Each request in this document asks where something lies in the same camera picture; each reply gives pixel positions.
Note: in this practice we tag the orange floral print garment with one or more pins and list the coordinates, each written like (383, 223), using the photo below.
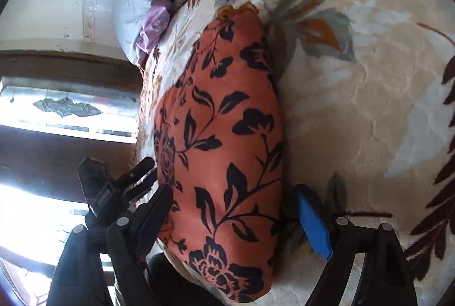
(227, 132)

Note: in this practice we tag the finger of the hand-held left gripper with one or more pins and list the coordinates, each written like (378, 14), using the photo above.
(145, 187)
(140, 167)

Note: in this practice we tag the lilac printed cloth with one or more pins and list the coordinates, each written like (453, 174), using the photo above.
(154, 23)

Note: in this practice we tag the pale blue quilt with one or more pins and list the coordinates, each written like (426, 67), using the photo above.
(128, 14)

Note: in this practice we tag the stained glass window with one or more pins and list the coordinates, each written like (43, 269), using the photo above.
(64, 107)

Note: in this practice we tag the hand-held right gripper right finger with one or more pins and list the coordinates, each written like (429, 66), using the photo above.
(314, 224)

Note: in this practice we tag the cream leaf print blanket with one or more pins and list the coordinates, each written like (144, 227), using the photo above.
(373, 96)

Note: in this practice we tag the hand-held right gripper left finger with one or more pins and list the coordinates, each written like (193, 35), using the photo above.
(160, 206)

